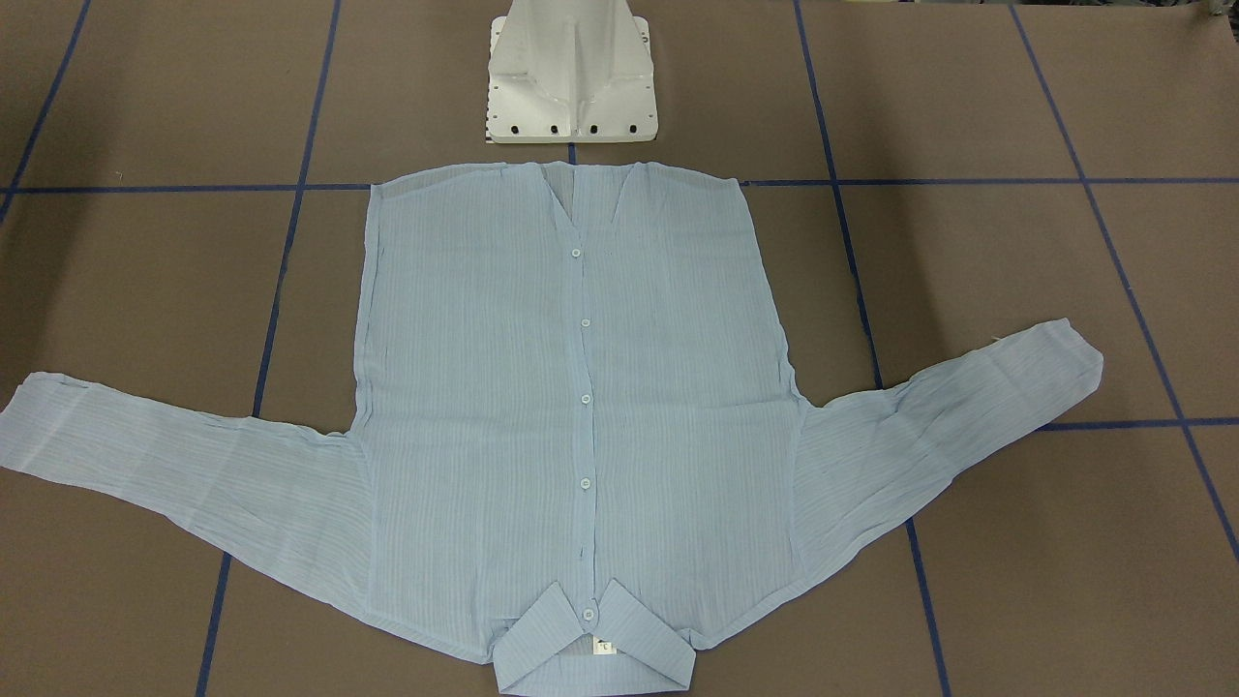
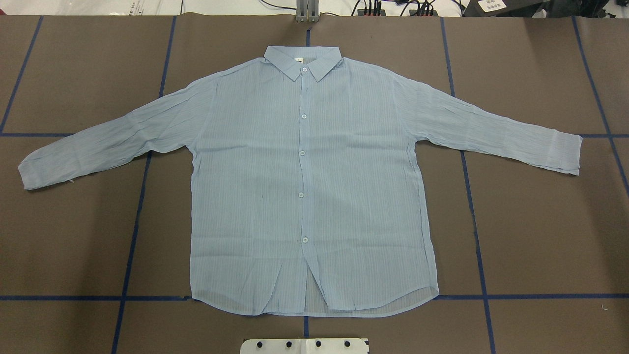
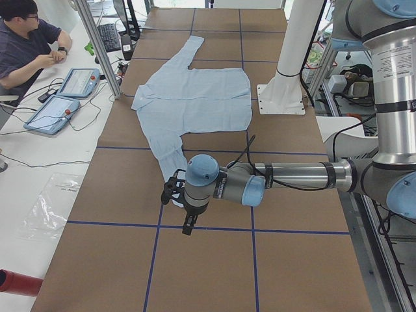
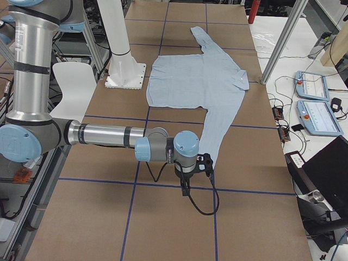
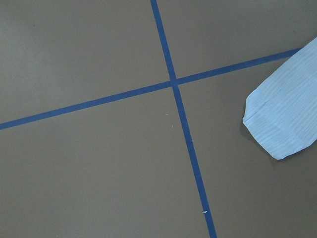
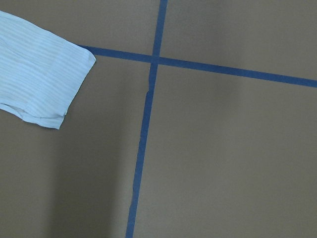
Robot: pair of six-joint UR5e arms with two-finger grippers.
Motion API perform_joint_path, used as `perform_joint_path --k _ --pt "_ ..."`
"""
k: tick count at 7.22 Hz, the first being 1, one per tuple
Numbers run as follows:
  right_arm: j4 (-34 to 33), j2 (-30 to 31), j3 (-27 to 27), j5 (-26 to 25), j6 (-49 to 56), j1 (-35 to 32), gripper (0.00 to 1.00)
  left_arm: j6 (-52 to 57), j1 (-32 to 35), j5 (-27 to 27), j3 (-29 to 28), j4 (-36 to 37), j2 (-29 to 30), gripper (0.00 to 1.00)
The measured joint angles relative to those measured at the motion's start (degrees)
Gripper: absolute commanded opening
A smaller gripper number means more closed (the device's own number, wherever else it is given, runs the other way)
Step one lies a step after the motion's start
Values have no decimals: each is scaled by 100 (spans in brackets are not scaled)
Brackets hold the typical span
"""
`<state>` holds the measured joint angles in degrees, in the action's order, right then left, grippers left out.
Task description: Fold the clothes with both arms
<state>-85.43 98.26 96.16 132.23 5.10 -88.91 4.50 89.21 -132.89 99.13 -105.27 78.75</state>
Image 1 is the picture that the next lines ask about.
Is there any light blue button-up shirt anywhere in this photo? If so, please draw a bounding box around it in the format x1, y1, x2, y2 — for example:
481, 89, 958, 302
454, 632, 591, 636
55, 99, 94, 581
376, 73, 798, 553
2, 163, 1103, 696

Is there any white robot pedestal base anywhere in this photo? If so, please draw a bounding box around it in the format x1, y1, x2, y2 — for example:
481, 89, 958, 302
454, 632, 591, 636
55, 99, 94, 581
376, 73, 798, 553
484, 1, 659, 144

